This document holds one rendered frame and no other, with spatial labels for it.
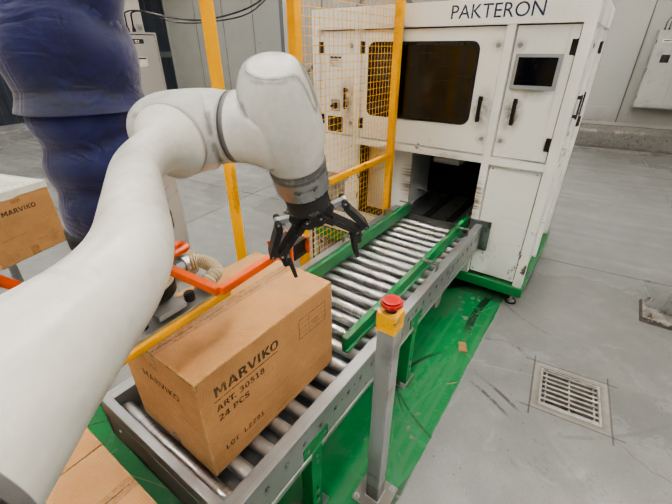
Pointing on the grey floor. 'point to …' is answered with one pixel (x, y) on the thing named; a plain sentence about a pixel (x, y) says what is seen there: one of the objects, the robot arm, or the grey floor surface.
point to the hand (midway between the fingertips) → (324, 259)
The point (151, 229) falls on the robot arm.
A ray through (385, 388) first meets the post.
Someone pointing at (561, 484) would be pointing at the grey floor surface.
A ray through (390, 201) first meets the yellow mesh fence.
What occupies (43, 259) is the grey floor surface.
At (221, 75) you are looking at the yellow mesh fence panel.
